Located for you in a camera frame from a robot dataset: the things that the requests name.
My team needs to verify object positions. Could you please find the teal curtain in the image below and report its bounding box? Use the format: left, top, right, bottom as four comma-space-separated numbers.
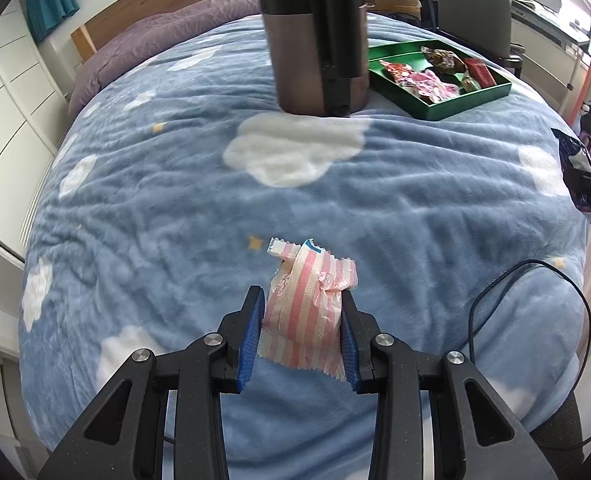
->
25, 0, 81, 44

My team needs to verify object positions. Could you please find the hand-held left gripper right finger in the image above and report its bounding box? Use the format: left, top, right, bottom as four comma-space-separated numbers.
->
339, 290, 549, 480

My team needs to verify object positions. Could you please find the dark cloth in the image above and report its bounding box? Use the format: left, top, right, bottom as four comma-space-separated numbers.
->
525, 391, 585, 480

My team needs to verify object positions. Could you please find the brown black canister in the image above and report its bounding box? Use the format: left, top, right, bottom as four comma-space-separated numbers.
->
252, 0, 369, 117

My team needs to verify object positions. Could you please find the grey office chair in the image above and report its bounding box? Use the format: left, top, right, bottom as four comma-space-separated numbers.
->
427, 0, 525, 79

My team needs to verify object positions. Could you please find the blue white snack packet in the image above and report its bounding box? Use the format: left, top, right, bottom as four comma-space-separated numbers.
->
551, 128, 591, 232

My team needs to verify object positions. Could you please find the long red snack packet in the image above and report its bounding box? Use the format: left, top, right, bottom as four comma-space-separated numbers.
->
379, 59, 417, 94

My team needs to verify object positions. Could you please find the white wardrobe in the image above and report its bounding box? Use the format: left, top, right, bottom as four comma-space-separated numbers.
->
0, 0, 77, 263

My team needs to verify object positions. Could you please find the dark red packet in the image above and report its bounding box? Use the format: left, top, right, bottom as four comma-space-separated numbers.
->
462, 57, 497, 89

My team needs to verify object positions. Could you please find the purple pillow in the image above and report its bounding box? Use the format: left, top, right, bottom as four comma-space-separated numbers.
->
68, 0, 267, 117

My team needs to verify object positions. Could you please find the pink striped candy packet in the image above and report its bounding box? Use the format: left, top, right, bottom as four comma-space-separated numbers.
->
257, 236, 361, 384

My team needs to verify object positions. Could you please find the green tray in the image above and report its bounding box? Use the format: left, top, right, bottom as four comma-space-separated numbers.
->
366, 38, 513, 122

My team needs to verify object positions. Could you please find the brown crinkled snack packet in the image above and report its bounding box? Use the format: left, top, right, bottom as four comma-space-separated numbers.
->
420, 45, 467, 75

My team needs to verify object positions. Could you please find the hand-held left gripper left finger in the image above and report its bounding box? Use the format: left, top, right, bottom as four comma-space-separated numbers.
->
36, 285, 267, 480

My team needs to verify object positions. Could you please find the black cable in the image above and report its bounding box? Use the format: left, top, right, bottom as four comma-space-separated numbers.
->
467, 258, 591, 452

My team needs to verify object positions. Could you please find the pink cartoon character packet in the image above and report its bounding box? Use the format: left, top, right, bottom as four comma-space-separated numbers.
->
407, 69, 461, 104

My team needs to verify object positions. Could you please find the white desk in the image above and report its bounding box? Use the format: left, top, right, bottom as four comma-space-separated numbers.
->
509, 0, 591, 107

